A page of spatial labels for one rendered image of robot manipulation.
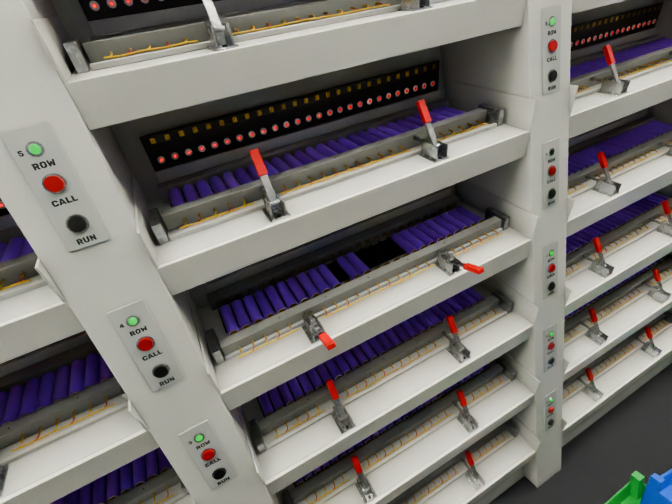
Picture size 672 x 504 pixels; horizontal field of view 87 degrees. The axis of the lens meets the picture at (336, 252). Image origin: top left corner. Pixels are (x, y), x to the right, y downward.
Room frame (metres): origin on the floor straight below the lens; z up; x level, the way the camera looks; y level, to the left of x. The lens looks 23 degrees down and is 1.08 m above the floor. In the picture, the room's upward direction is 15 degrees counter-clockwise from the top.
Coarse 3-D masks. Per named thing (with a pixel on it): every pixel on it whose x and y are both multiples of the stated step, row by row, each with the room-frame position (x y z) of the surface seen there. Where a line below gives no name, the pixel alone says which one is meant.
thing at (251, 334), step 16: (480, 224) 0.63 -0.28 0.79; (496, 224) 0.62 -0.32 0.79; (448, 240) 0.60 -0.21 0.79; (464, 240) 0.60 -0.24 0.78; (416, 256) 0.57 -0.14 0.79; (432, 256) 0.58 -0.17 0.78; (384, 272) 0.54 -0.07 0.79; (400, 272) 0.55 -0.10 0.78; (336, 288) 0.52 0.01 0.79; (352, 288) 0.52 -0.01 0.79; (368, 288) 0.53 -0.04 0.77; (384, 288) 0.52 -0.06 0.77; (304, 304) 0.50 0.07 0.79; (320, 304) 0.50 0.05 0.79; (336, 304) 0.50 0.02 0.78; (352, 304) 0.50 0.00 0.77; (272, 320) 0.48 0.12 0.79; (288, 320) 0.48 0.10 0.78; (240, 336) 0.46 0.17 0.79; (256, 336) 0.46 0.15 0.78; (224, 352) 0.45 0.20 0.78
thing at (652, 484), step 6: (654, 474) 0.47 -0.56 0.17; (666, 474) 0.48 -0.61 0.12; (654, 480) 0.46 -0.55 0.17; (660, 480) 0.45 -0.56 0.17; (666, 480) 0.48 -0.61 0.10; (648, 486) 0.46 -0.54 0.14; (654, 486) 0.45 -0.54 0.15; (660, 486) 0.45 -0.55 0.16; (666, 486) 0.48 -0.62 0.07; (648, 492) 0.45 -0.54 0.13; (654, 492) 0.45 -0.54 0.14; (660, 492) 0.45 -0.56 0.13; (666, 492) 0.47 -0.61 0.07; (642, 498) 0.46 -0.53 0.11; (648, 498) 0.45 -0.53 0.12; (654, 498) 0.44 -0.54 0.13; (660, 498) 0.43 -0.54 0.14; (666, 498) 0.43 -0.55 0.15
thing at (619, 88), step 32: (576, 32) 0.87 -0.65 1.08; (608, 32) 0.91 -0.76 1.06; (640, 32) 0.95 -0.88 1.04; (576, 64) 0.85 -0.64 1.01; (608, 64) 0.70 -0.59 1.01; (640, 64) 0.79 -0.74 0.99; (576, 96) 0.69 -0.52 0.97; (608, 96) 0.68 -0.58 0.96; (640, 96) 0.69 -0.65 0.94; (576, 128) 0.64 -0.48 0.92
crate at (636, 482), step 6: (636, 474) 0.52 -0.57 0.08; (630, 480) 0.52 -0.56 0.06; (636, 480) 0.51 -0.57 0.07; (642, 480) 0.51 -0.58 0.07; (624, 486) 0.51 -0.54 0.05; (630, 486) 0.52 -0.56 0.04; (636, 486) 0.51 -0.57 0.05; (642, 486) 0.51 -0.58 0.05; (618, 492) 0.51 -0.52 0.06; (624, 492) 0.51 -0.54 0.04; (630, 492) 0.52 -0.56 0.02; (636, 492) 0.51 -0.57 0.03; (642, 492) 0.51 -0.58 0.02; (612, 498) 0.50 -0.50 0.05; (618, 498) 0.50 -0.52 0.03; (624, 498) 0.51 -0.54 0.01; (630, 498) 0.51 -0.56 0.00; (636, 498) 0.51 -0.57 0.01
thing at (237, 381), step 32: (448, 192) 0.74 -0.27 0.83; (480, 192) 0.70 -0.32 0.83; (512, 224) 0.63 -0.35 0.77; (288, 256) 0.62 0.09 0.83; (480, 256) 0.57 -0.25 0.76; (512, 256) 0.58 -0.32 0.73; (416, 288) 0.52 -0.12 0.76; (448, 288) 0.53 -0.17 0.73; (320, 320) 0.49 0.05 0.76; (352, 320) 0.48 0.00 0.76; (384, 320) 0.49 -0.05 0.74; (256, 352) 0.45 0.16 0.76; (288, 352) 0.44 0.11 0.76; (320, 352) 0.45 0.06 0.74; (224, 384) 0.41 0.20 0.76; (256, 384) 0.41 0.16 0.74
